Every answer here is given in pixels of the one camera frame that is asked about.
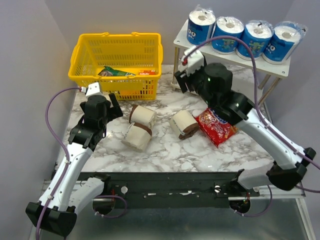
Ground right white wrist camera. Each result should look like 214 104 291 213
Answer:
178 47 205 76

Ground beige brown roll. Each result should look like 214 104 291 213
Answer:
129 104 157 129
121 122 153 152
169 110 200 140

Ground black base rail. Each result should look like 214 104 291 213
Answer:
78 172 260 209

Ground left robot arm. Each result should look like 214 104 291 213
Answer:
25 93 123 238

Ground red snack bag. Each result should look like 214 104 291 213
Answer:
195 108 238 148

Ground green snack packet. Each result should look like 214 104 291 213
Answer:
98 66 135 77

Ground white two-tier shelf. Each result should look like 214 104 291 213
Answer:
173 21 291 105

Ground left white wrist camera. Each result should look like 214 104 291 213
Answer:
80 82 103 99

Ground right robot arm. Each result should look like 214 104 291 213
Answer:
174 63 316 196

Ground beige brown roll front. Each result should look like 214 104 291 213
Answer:
121 122 153 152

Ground blue roll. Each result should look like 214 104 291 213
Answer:
186 5 216 46
262 21 308 65
241 20 274 59
211 16 245 55

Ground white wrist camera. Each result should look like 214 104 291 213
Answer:
178 47 205 76
80 82 103 99

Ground orange box in basket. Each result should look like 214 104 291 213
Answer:
138 69 157 76

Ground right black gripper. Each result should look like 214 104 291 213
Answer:
173 60 216 107

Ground yellow plastic shopping basket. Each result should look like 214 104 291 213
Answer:
68 32 163 100

